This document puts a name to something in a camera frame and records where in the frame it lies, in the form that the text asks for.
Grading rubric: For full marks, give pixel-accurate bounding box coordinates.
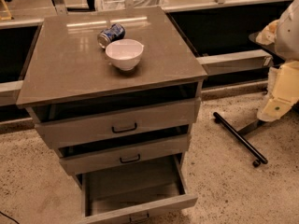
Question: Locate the grey bottom drawer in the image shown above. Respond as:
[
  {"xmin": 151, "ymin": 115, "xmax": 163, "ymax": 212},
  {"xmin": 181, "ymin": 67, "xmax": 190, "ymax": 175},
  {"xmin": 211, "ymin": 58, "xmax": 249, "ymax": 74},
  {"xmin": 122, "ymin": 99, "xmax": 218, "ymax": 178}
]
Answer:
[{"xmin": 78, "ymin": 155, "xmax": 197, "ymax": 224}]

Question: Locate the grey drawer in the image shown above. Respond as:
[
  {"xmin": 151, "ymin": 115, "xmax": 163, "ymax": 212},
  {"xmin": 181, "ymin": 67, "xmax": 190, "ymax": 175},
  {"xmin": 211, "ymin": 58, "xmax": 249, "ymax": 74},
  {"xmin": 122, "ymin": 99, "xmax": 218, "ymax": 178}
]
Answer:
[
  {"xmin": 34, "ymin": 97, "xmax": 202, "ymax": 150},
  {"xmin": 78, "ymin": 155, "xmax": 197, "ymax": 224},
  {"xmin": 59, "ymin": 134, "xmax": 190, "ymax": 175}
]

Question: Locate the grey drawer cabinet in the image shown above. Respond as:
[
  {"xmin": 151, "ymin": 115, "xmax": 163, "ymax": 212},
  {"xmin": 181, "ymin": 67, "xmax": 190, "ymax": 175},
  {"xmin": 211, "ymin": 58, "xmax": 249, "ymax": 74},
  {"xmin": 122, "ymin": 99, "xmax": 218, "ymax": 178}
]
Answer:
[{"xmin": 16, "ymin": 6, "xmax": 208, "ymax": 224}]

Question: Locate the grey middle drawer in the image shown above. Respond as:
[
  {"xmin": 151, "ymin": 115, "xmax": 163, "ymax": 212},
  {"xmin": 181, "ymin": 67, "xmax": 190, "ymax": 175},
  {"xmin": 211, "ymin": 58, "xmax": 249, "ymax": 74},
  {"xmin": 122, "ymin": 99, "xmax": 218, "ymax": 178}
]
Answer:
[{"xmin": 59, "ymin": 134, "xmax": 190, "ymax": 175}]

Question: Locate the grey top drawer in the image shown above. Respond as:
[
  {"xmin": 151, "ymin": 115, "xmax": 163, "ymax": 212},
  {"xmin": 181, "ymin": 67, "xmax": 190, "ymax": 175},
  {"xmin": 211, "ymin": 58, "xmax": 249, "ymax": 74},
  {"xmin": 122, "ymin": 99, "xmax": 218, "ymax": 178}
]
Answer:
[{"xmin": 34, "ymin": 97, "xmax": 202, "ymax": 150}]

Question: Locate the white ceramic bowl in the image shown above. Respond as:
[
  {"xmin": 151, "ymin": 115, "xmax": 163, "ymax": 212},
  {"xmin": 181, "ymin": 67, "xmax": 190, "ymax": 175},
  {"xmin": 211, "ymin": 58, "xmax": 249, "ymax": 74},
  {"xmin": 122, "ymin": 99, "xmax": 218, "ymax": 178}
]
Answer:
[{"xmin": 106, "ymin": 39, "xmax": 144, "ymax": 71}]

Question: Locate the blue soda can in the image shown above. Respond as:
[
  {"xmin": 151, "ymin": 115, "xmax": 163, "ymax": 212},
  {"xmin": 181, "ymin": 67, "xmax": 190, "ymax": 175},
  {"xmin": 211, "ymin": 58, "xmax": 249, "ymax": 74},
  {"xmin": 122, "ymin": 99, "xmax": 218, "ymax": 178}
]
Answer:
[{"xmin": 97, "ymin": 23, "xmax": 125, "ymax": 49}]

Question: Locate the black side table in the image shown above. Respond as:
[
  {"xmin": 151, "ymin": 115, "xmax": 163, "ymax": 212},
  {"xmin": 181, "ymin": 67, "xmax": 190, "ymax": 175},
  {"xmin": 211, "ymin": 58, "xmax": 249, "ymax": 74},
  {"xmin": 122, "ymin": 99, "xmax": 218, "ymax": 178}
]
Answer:
[{"xmin": 213, "ymin": 31, "xmax": 299, "ymax": 169}]

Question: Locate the clear plastic bin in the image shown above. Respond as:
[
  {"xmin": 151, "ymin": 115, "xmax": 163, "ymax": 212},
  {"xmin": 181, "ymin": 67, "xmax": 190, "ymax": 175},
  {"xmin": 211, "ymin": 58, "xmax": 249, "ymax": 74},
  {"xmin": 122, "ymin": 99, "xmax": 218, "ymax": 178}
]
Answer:
[{"xmin": 95, "ymin": 0, "xmax": 167, "ymax": 11}]

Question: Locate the black floor cable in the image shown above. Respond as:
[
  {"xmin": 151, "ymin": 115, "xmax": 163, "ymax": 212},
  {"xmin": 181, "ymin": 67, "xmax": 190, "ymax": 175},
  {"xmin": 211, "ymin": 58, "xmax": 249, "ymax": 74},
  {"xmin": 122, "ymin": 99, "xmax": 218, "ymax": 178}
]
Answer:
[{"xmin": 0, "ymin": 211, "xmax": 21, "ymax": 224}]

